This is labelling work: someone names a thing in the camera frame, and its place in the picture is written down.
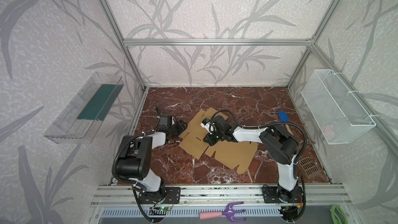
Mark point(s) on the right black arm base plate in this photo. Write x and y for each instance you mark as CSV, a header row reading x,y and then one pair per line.
x,y
278,195

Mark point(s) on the white wire mesh basket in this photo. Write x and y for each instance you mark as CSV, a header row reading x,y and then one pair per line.
x,y
339,114

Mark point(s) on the brown plastic drain grate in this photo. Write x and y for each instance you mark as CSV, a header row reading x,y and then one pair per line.
x,y
308,167

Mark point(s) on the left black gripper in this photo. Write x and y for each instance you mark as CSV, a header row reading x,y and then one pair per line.
x,y
178,126

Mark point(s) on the blue trowel wooden handle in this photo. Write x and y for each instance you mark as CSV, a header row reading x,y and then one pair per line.
x,y
284,118

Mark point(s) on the clear plastic wall bin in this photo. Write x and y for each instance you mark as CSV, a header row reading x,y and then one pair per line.
x,y
80,121

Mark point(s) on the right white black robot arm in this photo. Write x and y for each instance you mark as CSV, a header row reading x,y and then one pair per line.
x,y
285,142

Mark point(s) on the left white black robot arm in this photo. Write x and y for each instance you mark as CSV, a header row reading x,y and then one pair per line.
x,y
132,162

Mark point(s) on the brown cardboard box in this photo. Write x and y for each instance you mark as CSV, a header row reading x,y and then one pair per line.
x,y
232,155

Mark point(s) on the small green lit circuit board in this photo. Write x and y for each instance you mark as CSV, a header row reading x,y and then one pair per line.
x,y
160,211

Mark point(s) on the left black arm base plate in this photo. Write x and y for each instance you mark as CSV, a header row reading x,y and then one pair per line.
x,y
168,195

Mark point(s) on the purple pink garden fork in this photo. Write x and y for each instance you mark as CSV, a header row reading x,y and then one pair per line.
x,y
229,213

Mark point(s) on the aluminium front rail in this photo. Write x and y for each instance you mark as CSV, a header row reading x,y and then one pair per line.
x,y
221,195

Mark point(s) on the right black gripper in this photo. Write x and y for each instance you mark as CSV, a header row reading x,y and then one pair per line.
x,y
212,135

